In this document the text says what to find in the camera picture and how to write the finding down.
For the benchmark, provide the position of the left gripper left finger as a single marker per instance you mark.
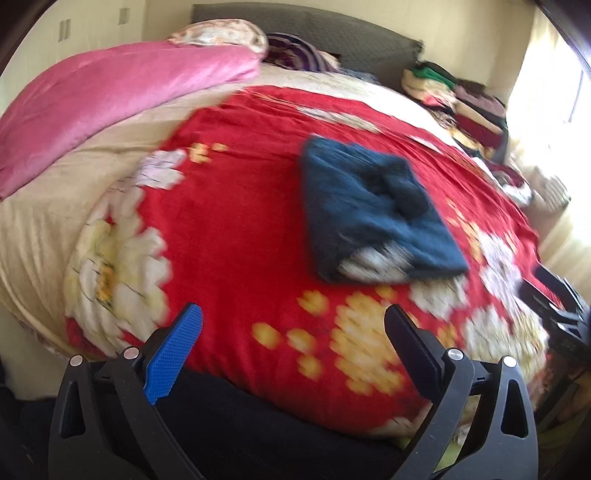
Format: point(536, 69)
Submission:
point(105, 424)

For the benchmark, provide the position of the pink folded quilt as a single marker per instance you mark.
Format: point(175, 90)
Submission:
point(88, 92)

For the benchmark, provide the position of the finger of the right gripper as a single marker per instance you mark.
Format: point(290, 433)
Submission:
point(545, 308)
point(558, 285)

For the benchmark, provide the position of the stack of folded clothes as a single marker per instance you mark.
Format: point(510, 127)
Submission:
point(476, 121)

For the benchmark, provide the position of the white knitted garment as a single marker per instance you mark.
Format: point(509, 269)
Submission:
point(550, 195)

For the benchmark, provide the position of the floral cream pillow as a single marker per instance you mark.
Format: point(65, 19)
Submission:
point(223, 32)

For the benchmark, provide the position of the blue denim pants lace trim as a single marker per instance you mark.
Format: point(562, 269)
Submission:
point(370, 220)

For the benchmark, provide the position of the grey padded headboard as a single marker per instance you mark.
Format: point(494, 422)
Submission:
point(360, 45)

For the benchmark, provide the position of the purple striped pillow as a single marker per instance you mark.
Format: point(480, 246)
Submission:
point(288, 51)

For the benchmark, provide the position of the red floral bedspread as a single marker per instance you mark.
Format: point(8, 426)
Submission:
point(215, 217)

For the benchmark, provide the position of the cream wardrobe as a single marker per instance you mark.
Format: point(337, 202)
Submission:
point(68, 28)

